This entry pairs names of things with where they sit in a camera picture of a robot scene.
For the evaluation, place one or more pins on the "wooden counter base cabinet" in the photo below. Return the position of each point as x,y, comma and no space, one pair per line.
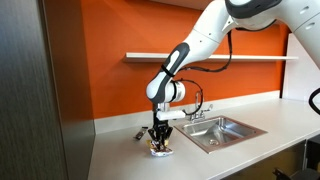
266,166

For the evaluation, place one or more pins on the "small dark packet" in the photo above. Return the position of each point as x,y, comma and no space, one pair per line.
141,133

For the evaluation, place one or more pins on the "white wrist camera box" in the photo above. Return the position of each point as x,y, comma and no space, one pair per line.
170,115

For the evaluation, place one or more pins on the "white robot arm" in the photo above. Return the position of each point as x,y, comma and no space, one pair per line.
206,33

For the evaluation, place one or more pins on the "white tall side panel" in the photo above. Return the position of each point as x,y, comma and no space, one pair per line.
300,80

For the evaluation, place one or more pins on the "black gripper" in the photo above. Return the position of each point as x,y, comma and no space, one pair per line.
161,126

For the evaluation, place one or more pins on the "chrome faucet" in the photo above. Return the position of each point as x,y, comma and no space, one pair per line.
199,111

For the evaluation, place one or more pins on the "dark tall cabinet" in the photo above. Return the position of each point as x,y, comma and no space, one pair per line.
36,100

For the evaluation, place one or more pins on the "stainless steel sink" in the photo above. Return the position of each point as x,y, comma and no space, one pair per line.
220,133

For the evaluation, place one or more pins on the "brown snack packet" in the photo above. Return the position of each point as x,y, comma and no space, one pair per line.
160,150

